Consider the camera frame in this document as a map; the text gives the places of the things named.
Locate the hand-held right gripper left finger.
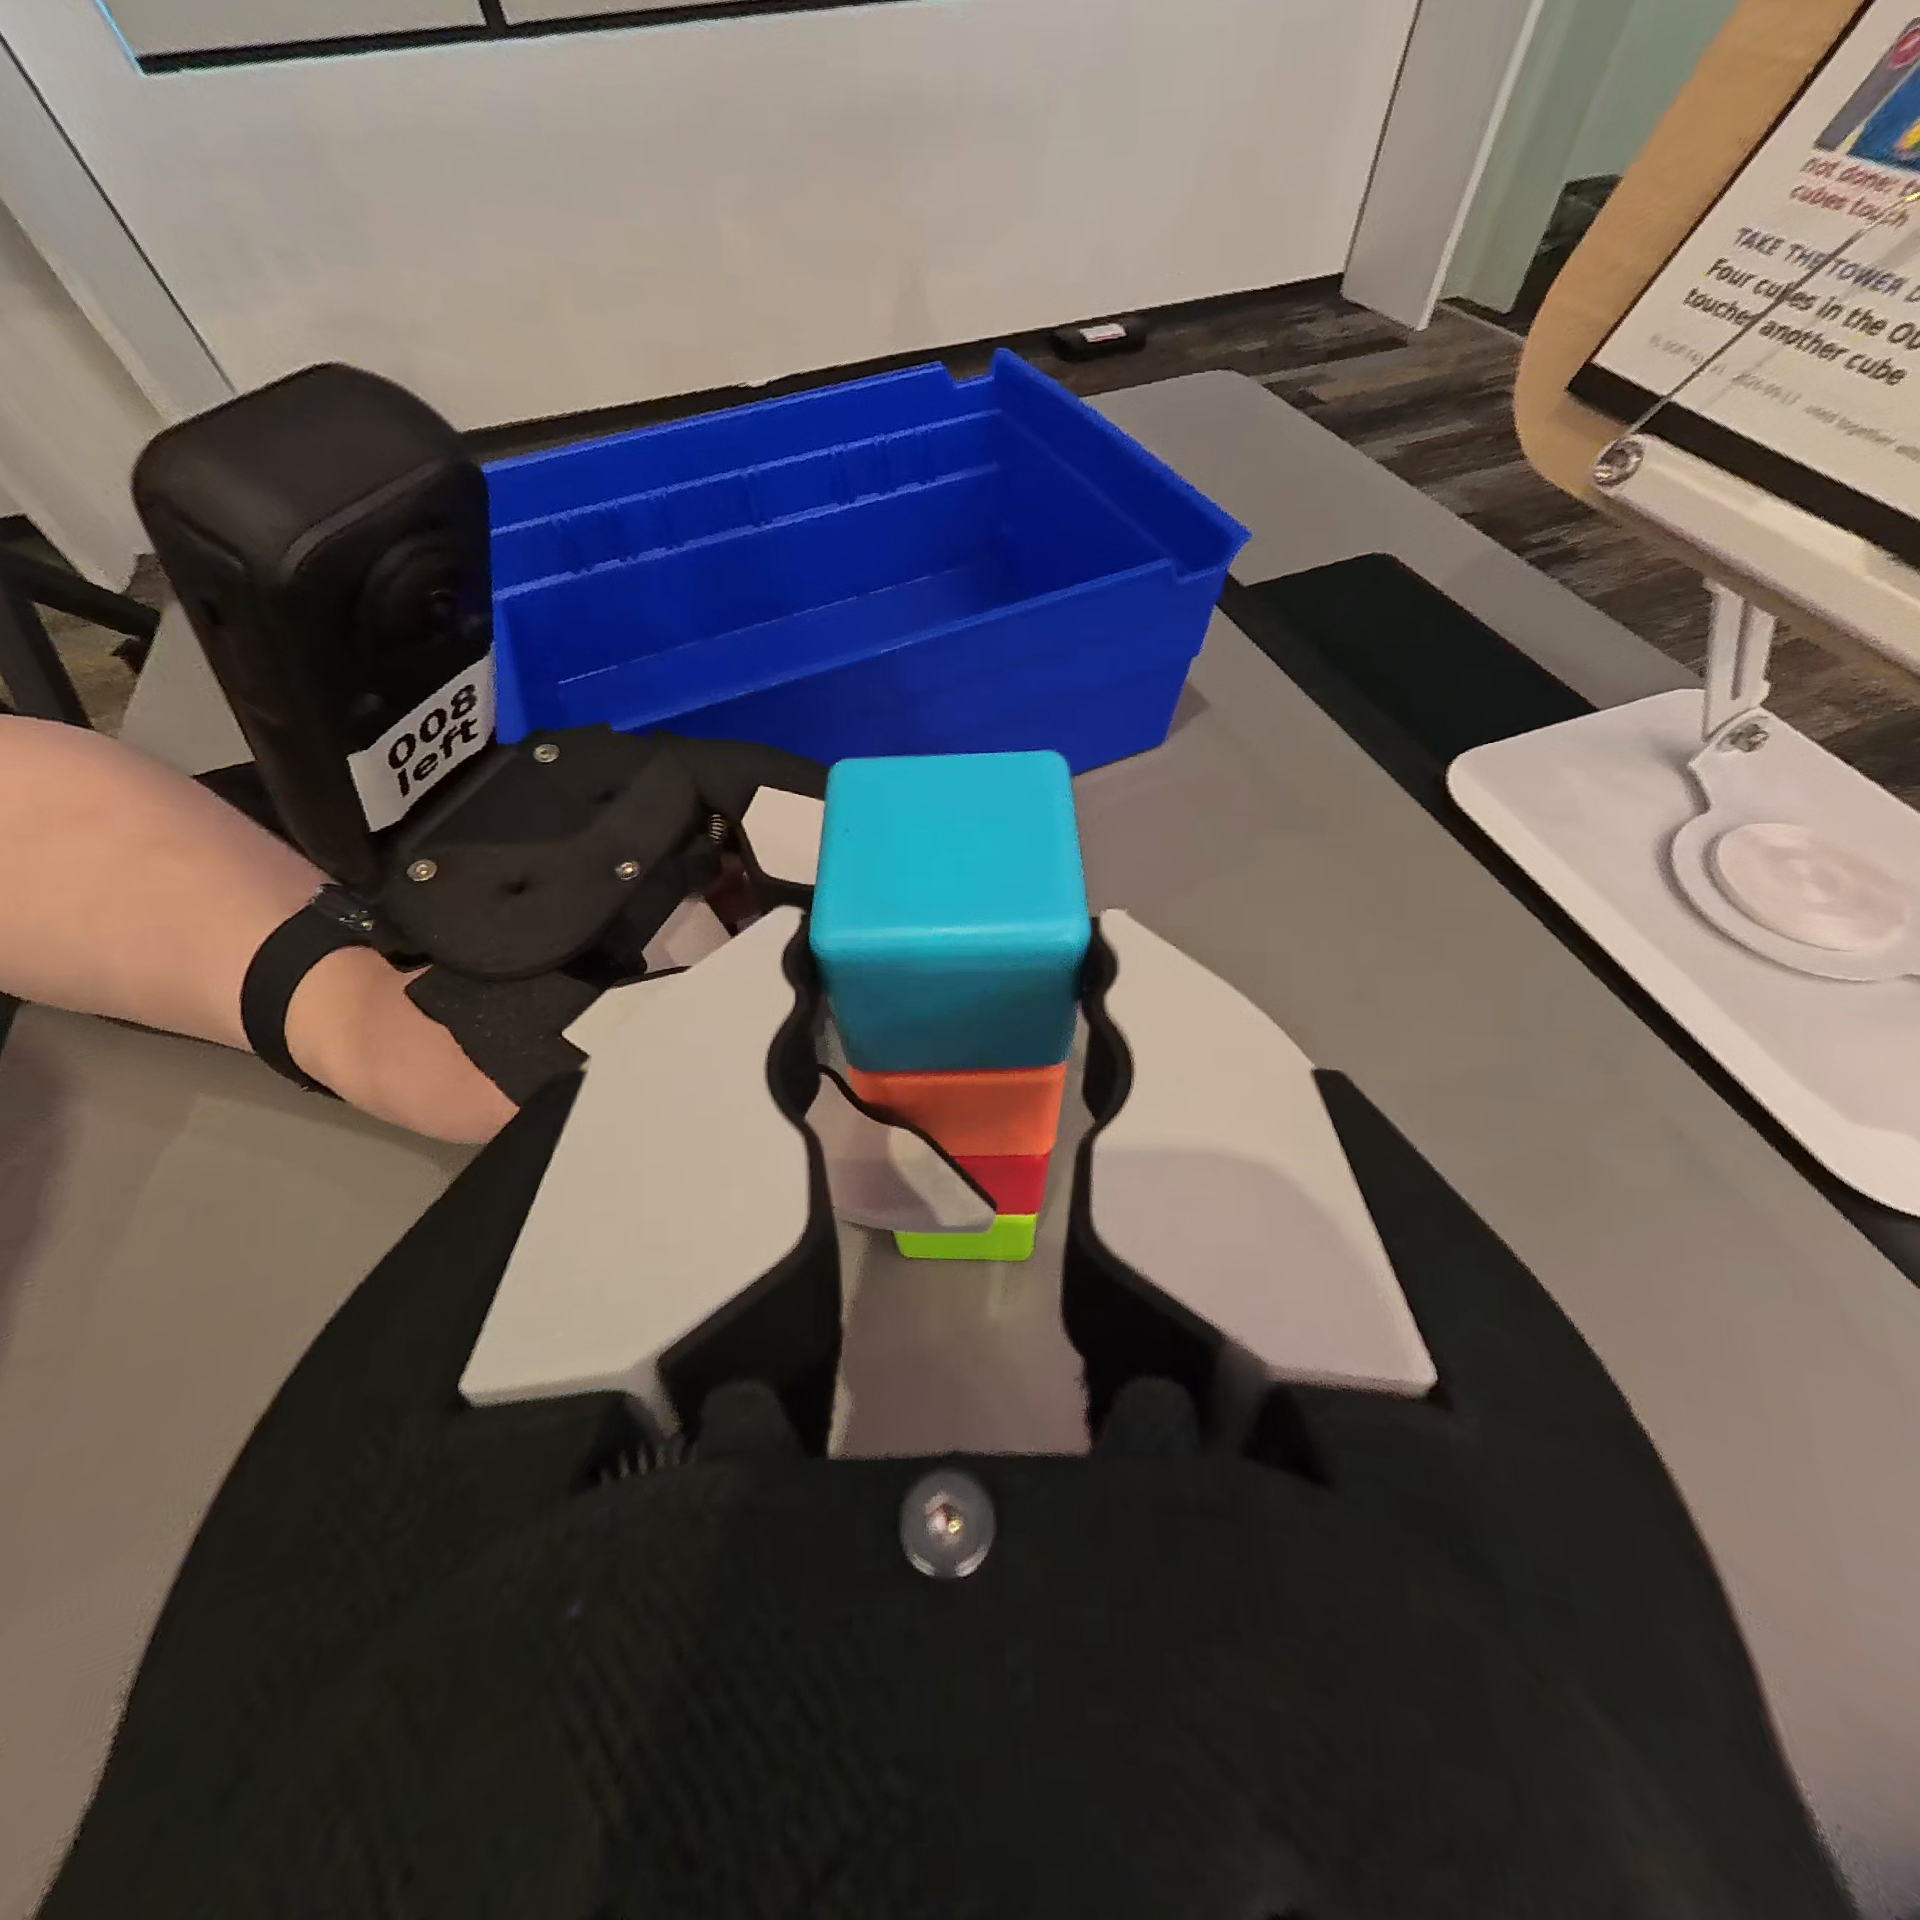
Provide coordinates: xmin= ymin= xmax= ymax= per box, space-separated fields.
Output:
xmin=456 ymin=902 xmax=840 ymax=1414

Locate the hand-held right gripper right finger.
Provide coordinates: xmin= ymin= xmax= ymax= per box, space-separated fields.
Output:
xmin=1065 ymin=907 xmax=1442 ymax=1417

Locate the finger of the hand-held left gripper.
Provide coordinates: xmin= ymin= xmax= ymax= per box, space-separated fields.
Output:
xmin=720 ymin=783 xmax=830 ymax=890
xmin=561 ymin=950 xmax=972 ymax=1235

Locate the teal magnetic cube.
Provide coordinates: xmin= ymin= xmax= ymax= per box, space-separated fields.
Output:
xmin=810 ymin=752 xmax=1095 ymax=1078

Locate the red magnetic cube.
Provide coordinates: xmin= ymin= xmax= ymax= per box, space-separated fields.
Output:
xmin=901 ymin=1137 xmax=1060 ymax=1225

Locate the blue plastic bin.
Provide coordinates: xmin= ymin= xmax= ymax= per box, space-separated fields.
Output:
xmin=480 ymin=351 xmax=1253 ymax=788

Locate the green magnetic cube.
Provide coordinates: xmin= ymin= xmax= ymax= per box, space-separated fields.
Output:
xmin=892 ymin=1207 xmax=1042 ymax=1270

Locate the orange magnetic cube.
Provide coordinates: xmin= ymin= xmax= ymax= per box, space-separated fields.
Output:
xmin=834 ymin=1051 xmax=1072 ymax=1162

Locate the person's left forearm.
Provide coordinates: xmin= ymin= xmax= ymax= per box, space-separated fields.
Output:
xmin=0 ymin=716 xmax=318 ymax=1059

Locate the person's left hand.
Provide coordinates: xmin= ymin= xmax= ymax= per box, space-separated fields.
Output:
xmin=295 ymin=956 xmax=600 ymax=1152

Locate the white sign stand base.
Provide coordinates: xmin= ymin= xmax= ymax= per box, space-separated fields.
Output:
xmin=1447 ymin=564 xmax=1920 ymax=1137

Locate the black wrist strap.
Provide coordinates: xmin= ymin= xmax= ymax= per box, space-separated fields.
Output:
xmin=237 ymin=881 xmax=398 ymax=1100

